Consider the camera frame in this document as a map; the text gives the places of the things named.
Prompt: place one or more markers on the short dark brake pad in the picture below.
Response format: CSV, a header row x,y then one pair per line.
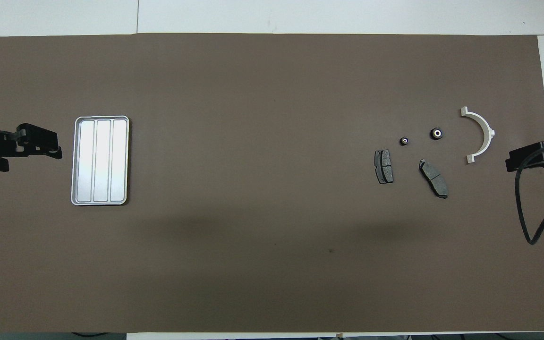
x,y
384,166

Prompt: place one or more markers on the white semicircular bracket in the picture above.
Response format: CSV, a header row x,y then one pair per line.
x,y
485,134

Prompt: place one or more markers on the brown table mat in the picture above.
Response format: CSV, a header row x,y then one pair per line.
x,y
272,236

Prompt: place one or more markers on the silver metal tray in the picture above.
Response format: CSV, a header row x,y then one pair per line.
x,y
100,160

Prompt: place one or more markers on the small black bearing gear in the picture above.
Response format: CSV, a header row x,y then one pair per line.
x,y
404,140

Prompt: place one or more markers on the long dark brake pad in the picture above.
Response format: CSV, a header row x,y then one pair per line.
x,y
433,178

